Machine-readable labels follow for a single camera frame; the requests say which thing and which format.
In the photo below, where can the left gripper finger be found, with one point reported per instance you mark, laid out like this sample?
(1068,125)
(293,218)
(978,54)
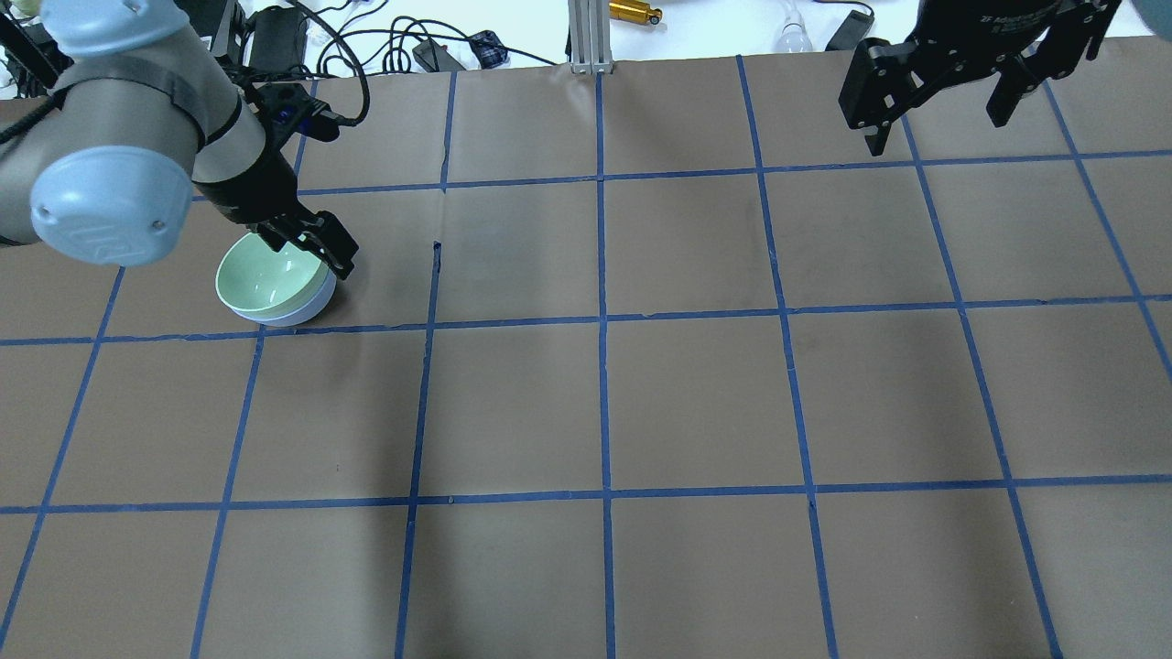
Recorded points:
(274,234)
(323,235)

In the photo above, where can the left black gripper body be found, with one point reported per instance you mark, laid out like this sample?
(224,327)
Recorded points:
(249,190)

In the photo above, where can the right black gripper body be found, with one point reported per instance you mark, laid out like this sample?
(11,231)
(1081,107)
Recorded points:
(993,27)

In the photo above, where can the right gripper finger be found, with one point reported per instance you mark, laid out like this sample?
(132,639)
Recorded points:
(885,80)
(1074,31)

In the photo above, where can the green bowl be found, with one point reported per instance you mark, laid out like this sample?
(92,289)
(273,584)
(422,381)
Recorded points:
(251,277)

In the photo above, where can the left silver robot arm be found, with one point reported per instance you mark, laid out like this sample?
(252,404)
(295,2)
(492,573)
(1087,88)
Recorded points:
(104,170)

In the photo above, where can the blue bowl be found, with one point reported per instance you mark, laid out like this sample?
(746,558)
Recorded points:
(308,306)

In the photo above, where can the black power adapter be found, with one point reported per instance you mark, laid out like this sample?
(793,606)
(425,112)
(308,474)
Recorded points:
(853,29)

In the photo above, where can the white light bulb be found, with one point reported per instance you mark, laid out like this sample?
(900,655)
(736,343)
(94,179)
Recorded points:
(792,35)

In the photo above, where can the yellow screwdriver tool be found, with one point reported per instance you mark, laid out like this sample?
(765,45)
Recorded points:
(635,12)

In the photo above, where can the aluminium frame post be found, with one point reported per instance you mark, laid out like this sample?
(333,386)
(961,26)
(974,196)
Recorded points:
(589,32)

